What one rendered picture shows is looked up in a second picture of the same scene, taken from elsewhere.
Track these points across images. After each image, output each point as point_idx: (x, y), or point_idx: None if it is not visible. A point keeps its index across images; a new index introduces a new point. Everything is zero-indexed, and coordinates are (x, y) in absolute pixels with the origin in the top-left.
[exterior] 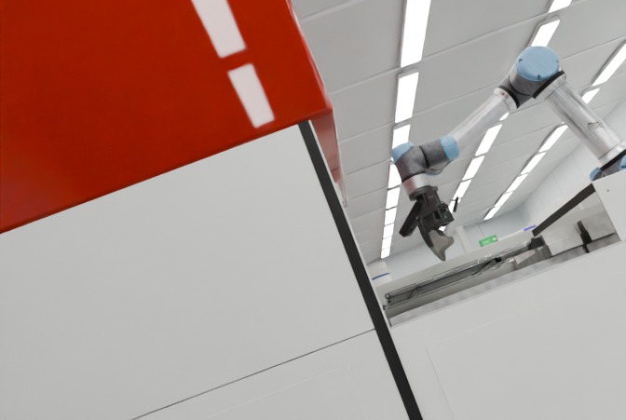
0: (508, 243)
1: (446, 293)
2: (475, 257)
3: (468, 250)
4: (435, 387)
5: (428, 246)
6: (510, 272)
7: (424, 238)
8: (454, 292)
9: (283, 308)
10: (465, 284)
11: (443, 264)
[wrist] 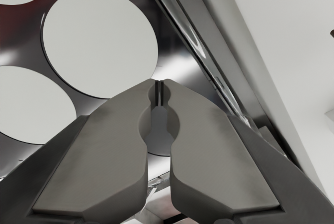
0: (317, 185)
1: None
2: (284, 120)
3: (333, 126)
4: None
5: (77, 123)
6: (273, 120)
7: (19, 176)
8: (210, 5)
9: None
10: (232, 42)
11: (244, 32)
